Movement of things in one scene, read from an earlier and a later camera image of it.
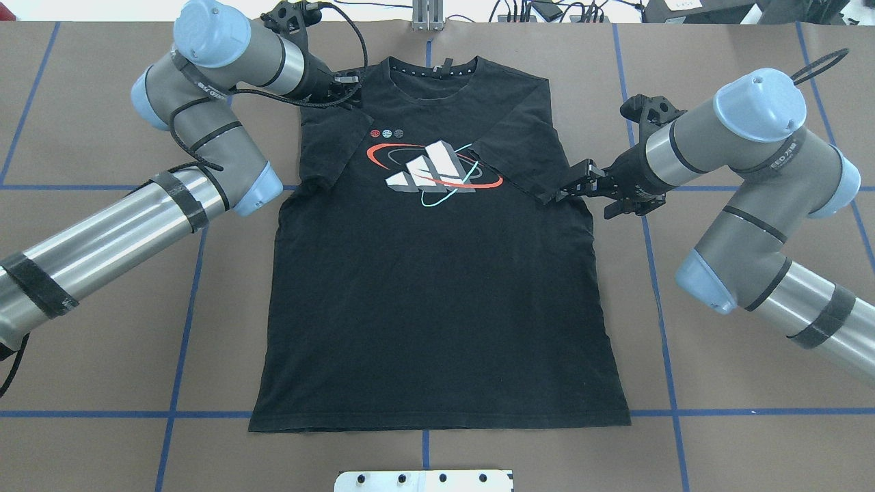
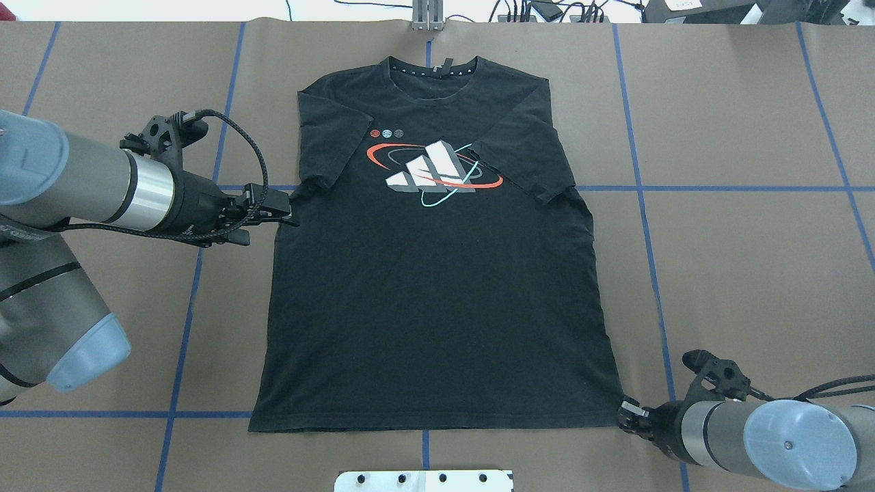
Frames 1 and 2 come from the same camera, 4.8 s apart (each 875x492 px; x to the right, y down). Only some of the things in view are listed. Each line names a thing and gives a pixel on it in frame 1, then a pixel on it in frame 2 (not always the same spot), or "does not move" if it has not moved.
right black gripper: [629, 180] to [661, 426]
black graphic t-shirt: [423, 277] does not move
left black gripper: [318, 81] to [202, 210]
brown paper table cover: [145, 380] does not move
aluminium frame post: [428, 15] does not move
